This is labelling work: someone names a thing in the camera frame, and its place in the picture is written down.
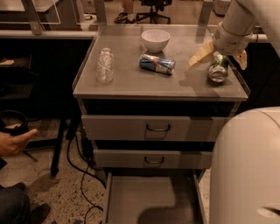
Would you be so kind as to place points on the blue soda can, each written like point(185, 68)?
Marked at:
point(157, 64)

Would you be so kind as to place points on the black power adapter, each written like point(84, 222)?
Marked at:
point(87, 148)

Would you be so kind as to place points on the black table stand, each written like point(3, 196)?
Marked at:
point(29, 93)

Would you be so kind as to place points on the clear plastic bottle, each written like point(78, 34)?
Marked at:
point(105, 66)

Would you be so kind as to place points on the middle grey drawer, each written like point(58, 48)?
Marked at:
point(164, 159)

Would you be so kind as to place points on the brown shoe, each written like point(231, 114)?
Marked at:
point(39, 214)

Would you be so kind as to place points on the white bowl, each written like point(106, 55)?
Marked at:
point(155, 40)

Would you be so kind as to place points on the top grey drawer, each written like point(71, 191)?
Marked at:
point(152, 128)

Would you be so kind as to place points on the green soda can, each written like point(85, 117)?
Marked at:
point(218, 69)

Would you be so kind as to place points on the bottom grey drawer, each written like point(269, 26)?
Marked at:
point(171, 197)

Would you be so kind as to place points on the grey drawer cabinet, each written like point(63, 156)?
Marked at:
point(137, 92)

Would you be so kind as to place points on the grey drawer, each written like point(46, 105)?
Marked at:
point(152, 128)
point(171, 197)
point(164, 159)

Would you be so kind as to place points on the person's hand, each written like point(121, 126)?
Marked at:
point(13, 145)

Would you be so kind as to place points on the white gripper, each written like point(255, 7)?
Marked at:
point(231, 41)

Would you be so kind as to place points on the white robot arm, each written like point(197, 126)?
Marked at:
point(245, 172)

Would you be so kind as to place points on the black office chair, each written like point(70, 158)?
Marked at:
point(155, 7)

